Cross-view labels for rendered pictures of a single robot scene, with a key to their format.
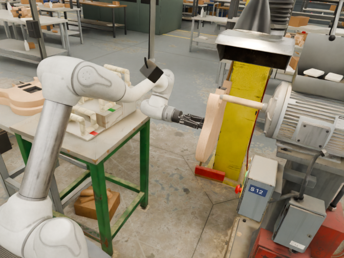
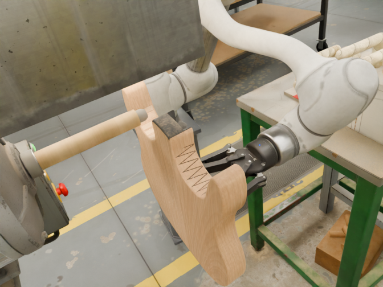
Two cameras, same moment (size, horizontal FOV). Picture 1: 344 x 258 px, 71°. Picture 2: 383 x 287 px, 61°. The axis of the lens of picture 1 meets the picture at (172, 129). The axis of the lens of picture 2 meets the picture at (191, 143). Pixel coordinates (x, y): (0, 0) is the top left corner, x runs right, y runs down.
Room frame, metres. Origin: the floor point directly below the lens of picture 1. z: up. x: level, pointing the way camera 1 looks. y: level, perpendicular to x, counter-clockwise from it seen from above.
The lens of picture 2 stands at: (1.48, -0.56, 1.55)
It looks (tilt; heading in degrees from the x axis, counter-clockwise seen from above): 37 degrees down; 132
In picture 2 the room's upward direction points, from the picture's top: 11 degrees counter-clockwise
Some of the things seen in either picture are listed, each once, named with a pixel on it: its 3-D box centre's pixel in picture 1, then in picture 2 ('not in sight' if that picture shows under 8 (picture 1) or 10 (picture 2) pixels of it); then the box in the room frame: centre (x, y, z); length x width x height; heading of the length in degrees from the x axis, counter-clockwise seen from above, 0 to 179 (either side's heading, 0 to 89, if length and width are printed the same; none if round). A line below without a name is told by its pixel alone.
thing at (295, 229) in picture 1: (307, 201); not in sight; (0.74, -0.61, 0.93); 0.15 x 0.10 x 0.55; 68
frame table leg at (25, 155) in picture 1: (37, 185); not in sight; (1.17, 0.89, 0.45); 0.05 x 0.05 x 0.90; 68
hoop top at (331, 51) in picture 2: (70, 115); (318, 56); (1.14, 0.56, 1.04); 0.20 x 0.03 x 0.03; 64
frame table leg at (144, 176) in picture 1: (144, 168); (350, 269); (1.42, 0.19, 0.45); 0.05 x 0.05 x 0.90; 68
